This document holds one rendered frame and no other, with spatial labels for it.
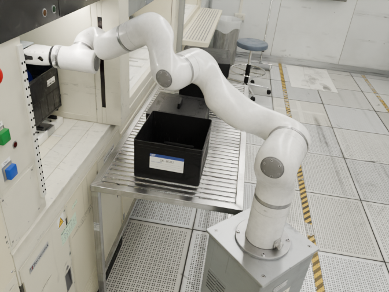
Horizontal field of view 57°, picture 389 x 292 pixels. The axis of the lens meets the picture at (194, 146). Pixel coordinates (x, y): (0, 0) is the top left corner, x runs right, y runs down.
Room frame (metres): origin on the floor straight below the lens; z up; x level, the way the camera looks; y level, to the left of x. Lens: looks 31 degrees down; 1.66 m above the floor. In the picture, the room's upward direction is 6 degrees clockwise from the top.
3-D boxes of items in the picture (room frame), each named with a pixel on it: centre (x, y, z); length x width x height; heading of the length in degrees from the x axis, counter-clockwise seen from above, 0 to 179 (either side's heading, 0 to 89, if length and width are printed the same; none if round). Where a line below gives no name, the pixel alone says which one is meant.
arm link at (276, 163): (0.88, -0.25, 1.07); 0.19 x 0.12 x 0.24; 154
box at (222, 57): (2.13, -0.02, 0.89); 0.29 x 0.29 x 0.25; 88
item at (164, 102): (1.69, 0.10, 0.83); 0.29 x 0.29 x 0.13; 83
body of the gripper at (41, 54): (1.28, 0.59, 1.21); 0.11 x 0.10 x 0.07; 85
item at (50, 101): (1.29, 0.70, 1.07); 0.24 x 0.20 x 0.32; 174
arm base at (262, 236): (0.91, -0.26, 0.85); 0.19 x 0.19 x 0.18
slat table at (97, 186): (1.72, 0.03, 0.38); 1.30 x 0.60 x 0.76; 175
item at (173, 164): (1.31, 0.09, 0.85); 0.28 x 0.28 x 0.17; 83
